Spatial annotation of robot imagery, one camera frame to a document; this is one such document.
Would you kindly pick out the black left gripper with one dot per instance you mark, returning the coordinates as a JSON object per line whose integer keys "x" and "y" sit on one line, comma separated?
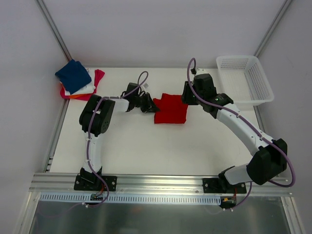
{"x": 145, "y": 104}

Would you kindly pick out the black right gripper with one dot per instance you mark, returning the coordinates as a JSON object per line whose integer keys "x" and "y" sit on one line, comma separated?
{"x": 186, "y": 92}

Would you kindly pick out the red t shirt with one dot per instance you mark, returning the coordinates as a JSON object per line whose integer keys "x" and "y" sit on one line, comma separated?
{"x": 171, "y": 110}

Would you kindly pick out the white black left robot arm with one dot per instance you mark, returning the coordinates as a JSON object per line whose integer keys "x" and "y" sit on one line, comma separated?
{"x": 95, "y": 120}

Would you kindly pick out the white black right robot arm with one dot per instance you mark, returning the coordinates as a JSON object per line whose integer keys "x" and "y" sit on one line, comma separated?
{"x": 268, "y": 155}

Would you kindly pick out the white perforated plastic basket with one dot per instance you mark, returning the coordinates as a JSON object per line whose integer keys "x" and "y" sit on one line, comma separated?
{"x": 243, "y": 79}

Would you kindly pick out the folded white t shirt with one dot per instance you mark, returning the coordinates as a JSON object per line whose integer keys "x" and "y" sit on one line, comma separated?
{"x": 87, "y": 89}

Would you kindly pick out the folded orange t shirt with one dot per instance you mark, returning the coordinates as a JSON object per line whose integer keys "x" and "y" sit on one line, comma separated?
{"x": 84, "y": 97}

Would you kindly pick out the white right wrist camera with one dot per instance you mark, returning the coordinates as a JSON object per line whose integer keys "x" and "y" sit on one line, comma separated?
{"x": 198, "y": 71}

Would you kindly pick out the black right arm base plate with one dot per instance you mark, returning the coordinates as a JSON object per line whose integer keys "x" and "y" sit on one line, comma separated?
{"x": 214, "y": 186}

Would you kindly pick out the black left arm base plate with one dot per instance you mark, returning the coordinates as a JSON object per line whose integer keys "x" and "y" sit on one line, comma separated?
{"x": 82, "y": 184}

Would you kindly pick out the aluminium extrusion mounting rail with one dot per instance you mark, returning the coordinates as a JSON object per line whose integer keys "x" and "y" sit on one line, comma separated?
{"x": 146, "y": 184}

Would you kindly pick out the right aluminium corner post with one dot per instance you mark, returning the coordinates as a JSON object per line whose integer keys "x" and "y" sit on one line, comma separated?
{"x": 273, "y": 26}

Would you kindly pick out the aluminium corner post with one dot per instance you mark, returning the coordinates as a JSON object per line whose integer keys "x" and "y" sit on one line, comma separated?
{"x": 273, "y": 26}
{"x": 53, "y": 27}

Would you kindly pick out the white slotted cable duct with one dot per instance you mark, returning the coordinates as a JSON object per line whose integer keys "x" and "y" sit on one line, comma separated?
{"x": 132, "y": 198}

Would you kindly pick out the left aluminium corner post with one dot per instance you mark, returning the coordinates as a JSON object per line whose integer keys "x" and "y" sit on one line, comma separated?
{"x": 53, "y": 27}

